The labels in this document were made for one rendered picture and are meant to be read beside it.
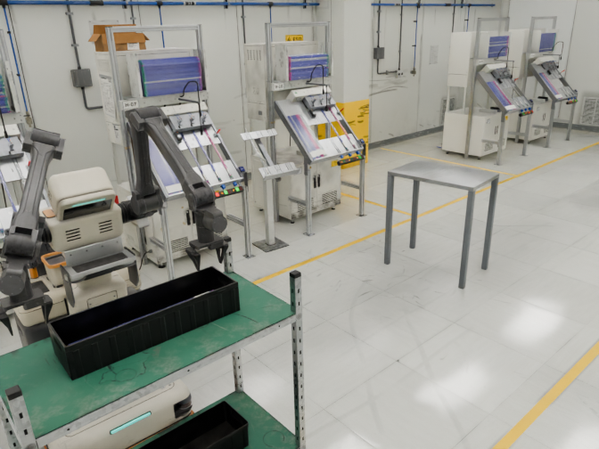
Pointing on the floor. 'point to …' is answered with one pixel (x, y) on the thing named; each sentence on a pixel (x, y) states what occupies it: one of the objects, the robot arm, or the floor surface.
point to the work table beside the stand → (442, 175)
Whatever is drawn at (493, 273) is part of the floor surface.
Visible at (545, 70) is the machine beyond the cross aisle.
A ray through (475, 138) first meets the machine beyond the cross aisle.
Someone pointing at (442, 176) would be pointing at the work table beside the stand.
